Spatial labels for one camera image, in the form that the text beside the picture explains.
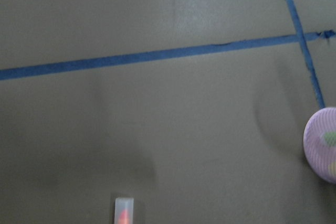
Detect orange highlighter pen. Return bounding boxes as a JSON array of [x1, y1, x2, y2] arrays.
[[113, 197, 134, 224]]

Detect pink mesh pen holder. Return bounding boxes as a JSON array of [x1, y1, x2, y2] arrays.
[[303, 107, 335, 184]]

